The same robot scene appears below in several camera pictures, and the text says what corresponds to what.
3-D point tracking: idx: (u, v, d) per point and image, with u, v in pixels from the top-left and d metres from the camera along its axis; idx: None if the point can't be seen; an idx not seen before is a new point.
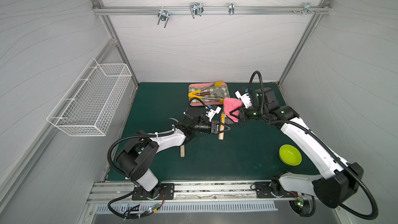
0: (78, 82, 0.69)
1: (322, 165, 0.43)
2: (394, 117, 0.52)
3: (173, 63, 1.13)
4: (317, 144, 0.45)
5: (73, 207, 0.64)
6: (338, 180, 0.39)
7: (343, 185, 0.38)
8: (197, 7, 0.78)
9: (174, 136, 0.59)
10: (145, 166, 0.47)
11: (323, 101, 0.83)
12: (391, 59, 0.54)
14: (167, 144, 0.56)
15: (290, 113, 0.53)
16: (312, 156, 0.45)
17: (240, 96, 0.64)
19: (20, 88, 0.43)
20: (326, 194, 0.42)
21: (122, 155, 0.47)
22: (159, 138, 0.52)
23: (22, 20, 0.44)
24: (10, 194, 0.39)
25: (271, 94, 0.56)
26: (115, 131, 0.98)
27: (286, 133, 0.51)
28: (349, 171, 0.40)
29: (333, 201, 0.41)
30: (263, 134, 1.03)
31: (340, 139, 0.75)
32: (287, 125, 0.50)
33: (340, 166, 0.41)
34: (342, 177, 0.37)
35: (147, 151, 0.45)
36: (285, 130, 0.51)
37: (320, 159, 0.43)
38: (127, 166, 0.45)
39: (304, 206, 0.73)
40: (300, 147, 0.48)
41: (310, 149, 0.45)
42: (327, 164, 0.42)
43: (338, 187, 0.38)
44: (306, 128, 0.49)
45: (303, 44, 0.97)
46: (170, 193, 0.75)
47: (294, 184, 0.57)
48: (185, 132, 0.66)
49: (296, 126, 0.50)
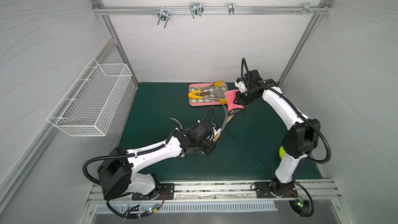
0: (78, 82, 0.69)
1: (287, 120, 0.52)
2: (394, 117, 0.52)
3: (173, 62, 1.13)
4: (287, 105, 0.54)
5: (73, 208, 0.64)
6: (296, 128, 0.48)
7: (300, 133, 0.47)
8: (197, 7, 0.78)
9: (161, 153, 0.49)
10: (121, 187, 0.43)
11: (323, 101, 0.83)
12: (390, 59, 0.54)
14: (154, 159, 0.49)
15: (272, 84, 0.62)
16: (282, 115, 0.54)
17: (237, 84, 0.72)
19: (20, 88, 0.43)
20: (289, 144, 0.51)
21: (102, 171, 0.44)
22: (141, 158, 0.45)
23: (21, 20, 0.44)
24: (10, 194, 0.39)
25: (255, 73, 0.69)
26: (115, 131, 0.98)
27: (266, 99, 0.60)
28: (308, 122, 0.49)
29: (294, 151, 0.49)
30: (263, 134, 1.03)
31: (340, 139, 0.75)
32: (266, 90, 0.60)
33: (301, 118, 0.50)
34: (300, 127, 0.48)
35: (119, 174, 0.40)
36: (265, 96, 0.60)
37: (286, 115, 0.52)
38: (104, 183, 0.42)
39: (304, 207, 0.73)
40: (274, 109, 0.58)
41: (281, 108, 0.54)
42: (291, 118, 0.51)
43: (296, 135, 0.47)
44: (279, 93, 0.59)
45: (303, 44, 0.97)
46: (170, 193, 0.75)
47: (283, 167, 0.61)
48: (183, 143, 0.56)
49: (271, 90, 0.59)
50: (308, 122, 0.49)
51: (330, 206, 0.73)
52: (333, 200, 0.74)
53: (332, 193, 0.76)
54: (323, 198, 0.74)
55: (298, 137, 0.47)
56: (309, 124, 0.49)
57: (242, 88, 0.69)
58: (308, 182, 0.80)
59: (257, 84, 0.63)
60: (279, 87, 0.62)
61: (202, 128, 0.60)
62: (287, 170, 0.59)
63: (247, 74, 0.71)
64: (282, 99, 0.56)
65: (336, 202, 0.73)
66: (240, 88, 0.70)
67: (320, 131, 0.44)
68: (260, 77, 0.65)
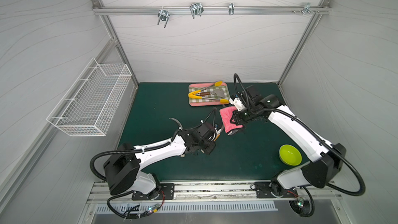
0: (78, 82, 0.69)
1: (309, 149, 0.44)
2: (394, 117, 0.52)
3: (173, 62, 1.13)
4: (304, 130, 0.47)
5: (73, 208, 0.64)
6: (325, 162, 0.40)
7: (329, 166, 0.40)
8: (197, 7, 0.78)
9: (168, 150, 0.51)
10: (127, 183, 0.44)
11: (323, 101, 0.83)
12: (391, 59, 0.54)
14: (161, 156, 0.50)
15: (276, 102, 0.53)
16: (299, 141, 0.47)
17: (232, 101, 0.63)
19: (20, 88, 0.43)
20: (314, 176, 0.44)
21: (108, 166, 0.44)
22: (147, 154, 0.47)
23: (22, 20, 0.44)
24: (10, 194, 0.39)
25: (253, 91, 0.59)
26: (115, 131, 0.98)
27: (275, 122, 0.51)
28: (333, 152, 0.45)
29: (320, 182, 0.43)
30: (263, 134, 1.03)
31: (340, 139, 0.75)
32: (274, 112, 0.51)
33: (325, 148, 0.43)
34: (328, 159, 0.41)
35: (127, 169, 0.40)
36: (273, 118, 0.51)
37: (306, 143, 0.45)
38: (110, 178, 0.43)
39: (304, 206, 0.73)
40: (287, 134, 0.50)
41: (298, 135, 0.46)
42: (313, 148, 0.43)
43: (324, 168, 0.40)
44: (292, 115, 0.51)
45: (303, 44, 0.97)
46: (170, 193, 0.75)
47: (290, 178, 0.58)
48: (187, 141, 0.57)
49: (282, 113, 0.51)
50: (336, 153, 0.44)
51: (330, 206, 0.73)
52: (333, 200, 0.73)
53: (332, 193, 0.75)
54: (323, 198, 0.74)
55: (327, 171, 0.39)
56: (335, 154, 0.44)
57: (238, 107, 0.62)
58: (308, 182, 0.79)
59: (260, 104, 0.54)
60: (286, 106, 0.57)
61: (205, 128, 0.61)
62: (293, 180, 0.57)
63: (244, 93, 0.61)
64: (296, 122, 0.48)
65: (336, 202, 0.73)
66: (237, 106, 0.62)
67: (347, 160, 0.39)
68: (259, 96, 0.60)
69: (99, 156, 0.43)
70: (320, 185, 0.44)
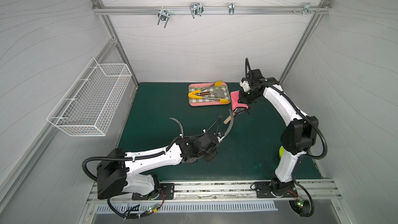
0: (77, 82, 0.69)
1: (286, 116, 0.53)
2: (394, 116, 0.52)
3: (173, 62, 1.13)
4: (287, 103, 0.55)
5: (73, 208, 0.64)
6: (294, 124, 0.49)
7: (298, 128, 0.48)
8: (197, 7, 0.78)
9: (161, 160, 0.48)
10: (115, 189, 0.43)
11: (323, 101, 0.83)
12: (391, 59, 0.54)
14: (153, 165, 0.48)
15: (273, 82, 0.63)
16: (281, 113, 0.56)
17: (241, 83, 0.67)
19: (19, 88, 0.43)
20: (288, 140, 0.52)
21: (100, 169, 0.44)
22: (138, 163, 0.45)
23: (22, 20, 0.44)
24: (10, 194, 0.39)
25: (257, 72, 0.71)
26: (115, 131, 0.98)
27: (266, 96, 0.62)
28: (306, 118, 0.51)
29: (292, 146, 0.51)
30: (263, 134, 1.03)
31: (339, 139, 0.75)
32: (268, 88, 0.61)
33: (300, 115, 0.52)
34: (297, 123, 0.49)
35: (114, 177, 0.39)
36: (265, 93, 0.62)
37: (286, 112, 0.53)
38: (99, 183, 0.43)
39: (304, 206, 0.73)
40: (274, 106, 0.59)
41: (281, 106, 0.55)
42: (290, 115, 0.52)
43: (294, 130, 0.48)
44: (280, 90, 0.60)
45: (303, 44, 0.97)
46: (170, 193, 0.75)
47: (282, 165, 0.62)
48: (183, 151, 0.54)
49: (273, 88, 0.61)
50: (307, 119, 0.51)
51: (330, 206, 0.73)
52: (333, 200, 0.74)
53: (332, 193, 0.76)
54: (323, 198, 0.74)
55: (296, 132, 0.48)
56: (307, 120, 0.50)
57: (245, 88, 0.81)
58: (308, 182, 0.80)
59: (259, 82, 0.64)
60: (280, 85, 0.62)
61: (207, 139, 0.57)
62: (287, 169, 0.60)
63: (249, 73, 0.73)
64: (282, 96, 0.58)
65: (336, 202, 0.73)
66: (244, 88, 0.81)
67: (316, 126, 0.49)
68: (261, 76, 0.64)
69: (87, 163, 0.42)
70: (292, 149, 0.51)
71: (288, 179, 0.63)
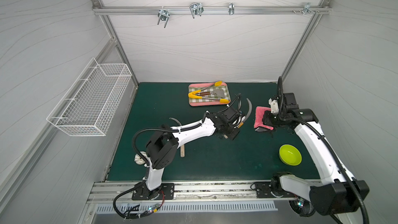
0: (78, 82, 0.69)
1: (324, 171, 0.43)
2: (394, 117, 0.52)
3: (173, 62, 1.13)
4: (327, 152, 0.44)
5: (73, 208, 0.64)
6: (334, 188, 0.38)
7: (338, 194, 0.37)
8: (197, 7, 0.78)
9: (199, 130, 0.54)
10: (169, 156, 0.48)
11: (323, 101, 0.83)
12: (391, 59, 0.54)
14: (195, 136, 0.54)
15: (309, 117, 0.51)
16: (317, 162, 0.45)
17: (271, 102, 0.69)
19: (20, 88, 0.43)
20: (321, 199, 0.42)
21: (150, 145, 0.50)
22: (183, 134, 0.51)
23: (21, 20, 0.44)
24: (10, 194, 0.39)
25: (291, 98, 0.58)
26: (115, 131, 0.98)
27: (299, 134, 0.51)
28: (351, 185, 0.39)
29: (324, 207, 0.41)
30: (264, 134, 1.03)
31: (340, 140, 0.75)
32: (302, 126, 0.50)
33: (343, 177, 0.40)
34: (340, 187, 0.39)
35: (168, 147, 0.45)
36: (298, 130, 0.51)
37: (324, 165, 0.43)
38: (155, 155, 0.48)
39: (304, 206, 0.73)
40: (309, 150, 0.48)
41: (318, 154, 0.44)
42: (329, 171, 0.41)
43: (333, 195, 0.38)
44: (319, 134, 0.48)
45: (303, 44, 0.97)
46: (170, 193, 0.75)
47: (294, 185, 0.57)
48: (216, 123, 0.60)
49: (310, 128, 0.49)
50: (352, 185, 0.39)
51: None
52: None
53: None
54: None
55: (334, 198, 0.37)
56: (352, 188, 0.41)
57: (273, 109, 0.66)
58: None
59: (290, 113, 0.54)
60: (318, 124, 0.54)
61: (232, 112, 0.65)
62: (294, 190, 0.57)
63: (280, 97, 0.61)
64: (321, 141, 0.46)
65: None
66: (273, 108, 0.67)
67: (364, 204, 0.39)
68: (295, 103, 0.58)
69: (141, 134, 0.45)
70: (323, 210, 0.41)
71: (289, 190, 0.60)
